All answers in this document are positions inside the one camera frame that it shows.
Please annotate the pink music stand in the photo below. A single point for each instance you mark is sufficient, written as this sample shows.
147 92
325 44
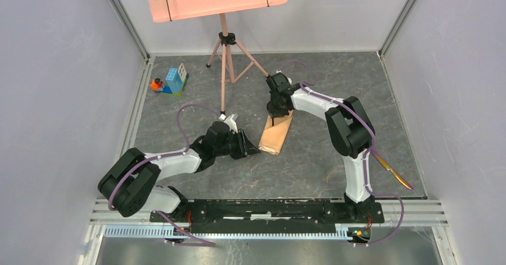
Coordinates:
235 58

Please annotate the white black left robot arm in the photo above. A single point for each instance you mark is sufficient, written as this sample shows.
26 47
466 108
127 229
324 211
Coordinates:
129 185

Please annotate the orange toy figure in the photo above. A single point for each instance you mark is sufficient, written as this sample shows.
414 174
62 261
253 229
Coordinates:
157 85

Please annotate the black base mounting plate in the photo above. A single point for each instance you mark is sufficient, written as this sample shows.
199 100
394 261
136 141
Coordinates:
274 215

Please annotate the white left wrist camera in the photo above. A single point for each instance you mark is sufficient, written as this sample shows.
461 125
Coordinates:
230 121

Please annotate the peach satin napkin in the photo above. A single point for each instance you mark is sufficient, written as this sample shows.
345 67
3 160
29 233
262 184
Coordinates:
273 138

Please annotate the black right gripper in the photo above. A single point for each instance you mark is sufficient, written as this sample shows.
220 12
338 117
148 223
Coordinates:
272 111

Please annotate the gold handled utensil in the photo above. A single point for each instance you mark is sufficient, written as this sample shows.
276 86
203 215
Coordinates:
389 168

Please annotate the colourful toy brick house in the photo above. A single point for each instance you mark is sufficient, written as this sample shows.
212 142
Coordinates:
175 80

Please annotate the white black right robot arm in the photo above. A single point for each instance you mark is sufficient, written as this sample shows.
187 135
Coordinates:
350 129

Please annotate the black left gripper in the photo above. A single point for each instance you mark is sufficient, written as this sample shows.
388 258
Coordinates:
245 146

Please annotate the grey slotted cable duct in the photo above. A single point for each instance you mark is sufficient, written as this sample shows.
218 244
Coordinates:
168 232

